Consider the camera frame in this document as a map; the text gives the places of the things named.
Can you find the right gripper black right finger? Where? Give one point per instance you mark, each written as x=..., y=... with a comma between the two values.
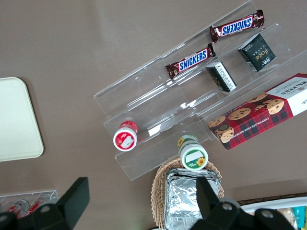
x=208, y=203

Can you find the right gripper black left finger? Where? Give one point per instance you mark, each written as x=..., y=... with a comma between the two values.
x=72, y=203

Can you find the light wicker basket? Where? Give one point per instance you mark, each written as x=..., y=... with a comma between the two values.
x=157, y=191

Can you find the white rectangular snack tray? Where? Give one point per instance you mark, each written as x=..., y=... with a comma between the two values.
x=268, y=204

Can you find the cream plastic serving tray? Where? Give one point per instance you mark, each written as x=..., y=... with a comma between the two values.
x=16, y=119

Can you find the clear acrylic bottle rack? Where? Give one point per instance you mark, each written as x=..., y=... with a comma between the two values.
x=48, y=195

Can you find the aluminium foil container stack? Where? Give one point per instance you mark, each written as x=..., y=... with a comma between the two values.
x=181, y=198

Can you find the red cola bottle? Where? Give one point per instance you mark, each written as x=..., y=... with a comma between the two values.
x=36, y=206
x=18, y=207

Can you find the green lidded yogurt cup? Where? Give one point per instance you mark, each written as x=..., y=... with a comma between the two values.
x=193, y=157

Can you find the clear rice cracker bag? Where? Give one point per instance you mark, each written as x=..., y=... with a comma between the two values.
x=286, y=216

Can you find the red lidded yogurt cup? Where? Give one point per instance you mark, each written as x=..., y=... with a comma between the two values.
x=125, y=139

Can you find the teal snack packet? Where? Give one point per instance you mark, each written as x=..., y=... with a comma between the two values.
x=301, y=216

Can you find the Walkers tartan shortbread box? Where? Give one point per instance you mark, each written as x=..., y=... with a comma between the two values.
x=254, y=119

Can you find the clear acrylic stepped display stand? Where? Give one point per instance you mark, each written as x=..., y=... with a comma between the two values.
x=148, y=95

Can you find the black and white small carton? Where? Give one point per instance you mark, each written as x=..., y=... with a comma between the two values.
x=221, y=76

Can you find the Snickers chocolate bar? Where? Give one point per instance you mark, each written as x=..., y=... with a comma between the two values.
x=192, y=61
x=236, y=26

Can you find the black Face carton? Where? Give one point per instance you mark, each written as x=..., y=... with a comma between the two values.
x=257, y=54

